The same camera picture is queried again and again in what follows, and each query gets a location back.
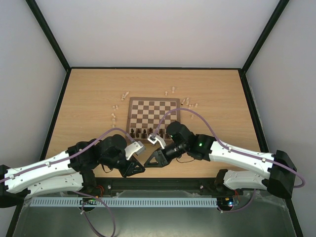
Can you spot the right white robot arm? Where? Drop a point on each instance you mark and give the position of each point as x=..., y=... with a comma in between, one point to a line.
x=274, y=173

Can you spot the white slotted cable duct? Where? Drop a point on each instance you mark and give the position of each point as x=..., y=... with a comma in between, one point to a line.
x=127, y=202

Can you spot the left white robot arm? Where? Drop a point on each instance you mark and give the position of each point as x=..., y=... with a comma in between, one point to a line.
x=71, y=170

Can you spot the left base circuit board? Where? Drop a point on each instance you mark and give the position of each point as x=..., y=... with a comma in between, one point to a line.
x=89, y=201

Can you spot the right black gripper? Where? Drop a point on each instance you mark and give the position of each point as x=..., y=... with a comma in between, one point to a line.
x=163, y=155

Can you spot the black aluminium frame rail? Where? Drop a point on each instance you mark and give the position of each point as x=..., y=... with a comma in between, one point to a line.
x=112, y=185

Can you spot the wooden chessboard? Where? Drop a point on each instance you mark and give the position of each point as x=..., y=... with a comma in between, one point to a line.
x=150, y=112

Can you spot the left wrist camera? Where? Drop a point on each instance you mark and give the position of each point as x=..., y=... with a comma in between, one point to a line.
x=134, y=148

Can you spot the base circuit board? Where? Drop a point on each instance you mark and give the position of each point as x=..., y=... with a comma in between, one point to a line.
x=228, y=201
x=89, y=201

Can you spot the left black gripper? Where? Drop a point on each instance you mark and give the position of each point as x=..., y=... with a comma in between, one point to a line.
x=127, y=171

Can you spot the right base circuit board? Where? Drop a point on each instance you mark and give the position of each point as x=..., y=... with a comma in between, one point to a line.
x=228, y=201

